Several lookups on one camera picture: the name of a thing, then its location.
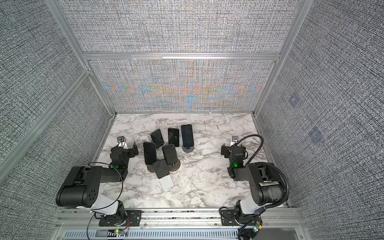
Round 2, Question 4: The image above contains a black phone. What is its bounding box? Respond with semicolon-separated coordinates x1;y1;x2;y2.
168;128;180;147
162;144;179;165
152;160;170;179
150;129;165;149
181;124;194;148
143;142;157;165

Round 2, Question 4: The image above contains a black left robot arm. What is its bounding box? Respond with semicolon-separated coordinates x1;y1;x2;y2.
56;143;142;228

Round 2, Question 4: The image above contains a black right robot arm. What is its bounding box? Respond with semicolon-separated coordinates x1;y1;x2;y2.
221;145;290;225

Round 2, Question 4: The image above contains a wooden base stand left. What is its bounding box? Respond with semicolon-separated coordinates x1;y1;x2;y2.
147;165;156;173

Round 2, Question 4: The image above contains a wooden base stand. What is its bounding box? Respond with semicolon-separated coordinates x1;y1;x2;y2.
168;161;181;172
147;165;156;173

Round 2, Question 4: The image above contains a purple round phone stand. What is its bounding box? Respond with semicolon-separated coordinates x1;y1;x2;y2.
182;146;195;153

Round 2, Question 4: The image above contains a black phone on purple stand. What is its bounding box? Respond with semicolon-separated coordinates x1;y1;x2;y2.
181;124;194;148

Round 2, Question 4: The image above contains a black phone on slim stand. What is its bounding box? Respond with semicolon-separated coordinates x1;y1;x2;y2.
168;128;180;147

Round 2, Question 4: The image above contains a wooden base stand right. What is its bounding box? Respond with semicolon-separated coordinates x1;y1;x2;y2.
168;161;181;172

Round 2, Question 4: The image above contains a white phone stand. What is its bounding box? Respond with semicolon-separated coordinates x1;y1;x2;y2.
159;175;174;192

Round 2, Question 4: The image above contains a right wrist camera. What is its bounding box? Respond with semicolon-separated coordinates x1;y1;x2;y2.
231;136;239;146

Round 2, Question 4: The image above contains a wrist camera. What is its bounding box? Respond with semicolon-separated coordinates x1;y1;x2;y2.
231;136;239;146
117;136;126;148

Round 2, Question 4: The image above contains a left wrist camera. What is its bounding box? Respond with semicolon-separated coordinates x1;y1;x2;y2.
117;136;126;148

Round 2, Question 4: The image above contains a thin black left cable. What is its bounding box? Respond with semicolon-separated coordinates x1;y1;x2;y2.
86;161;124;240

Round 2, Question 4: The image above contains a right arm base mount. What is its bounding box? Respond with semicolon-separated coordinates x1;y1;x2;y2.
219;209;242;227

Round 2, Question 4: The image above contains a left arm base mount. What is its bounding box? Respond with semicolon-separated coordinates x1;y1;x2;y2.
99;210;143;227

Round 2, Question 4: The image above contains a black corrugated cable conduit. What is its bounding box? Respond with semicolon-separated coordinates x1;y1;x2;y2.
234;134;290;210

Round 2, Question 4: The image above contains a white slotted cable duct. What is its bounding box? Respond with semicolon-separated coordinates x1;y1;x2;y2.
62;229;238;240

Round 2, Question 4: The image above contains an aluminium front rail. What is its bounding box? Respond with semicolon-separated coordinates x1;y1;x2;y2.
55;208;307;230

